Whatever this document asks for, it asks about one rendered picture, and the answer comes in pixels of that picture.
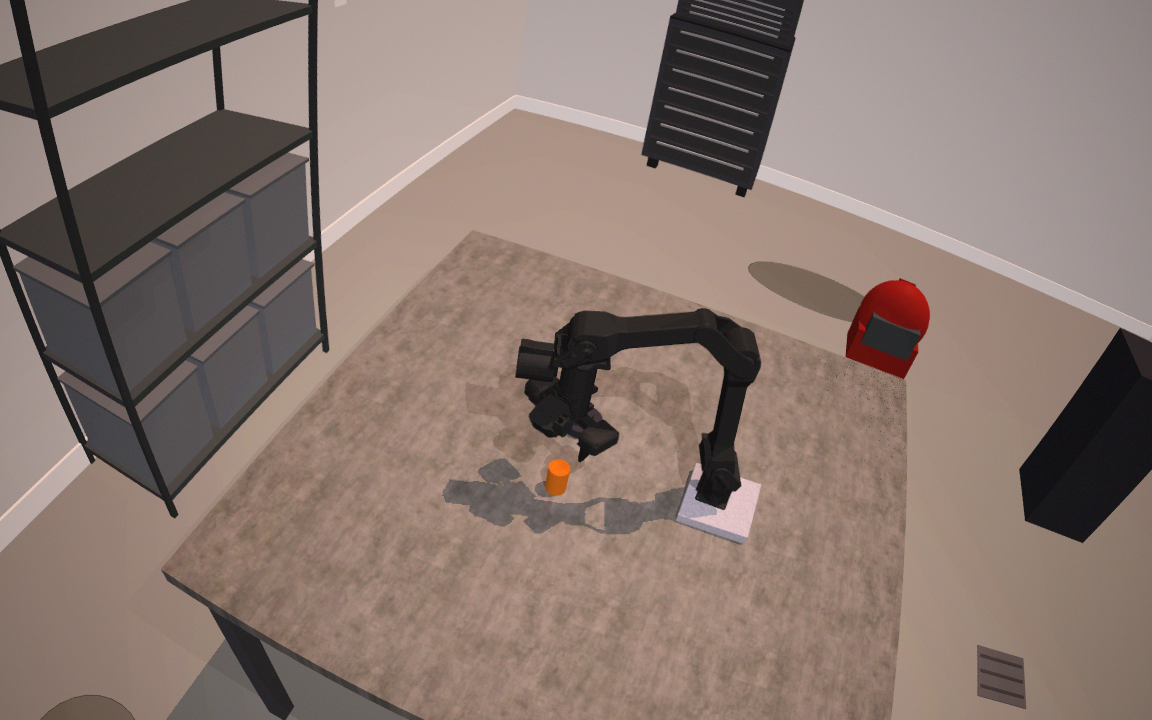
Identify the orange knob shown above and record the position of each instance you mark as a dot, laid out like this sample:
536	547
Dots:
557	477

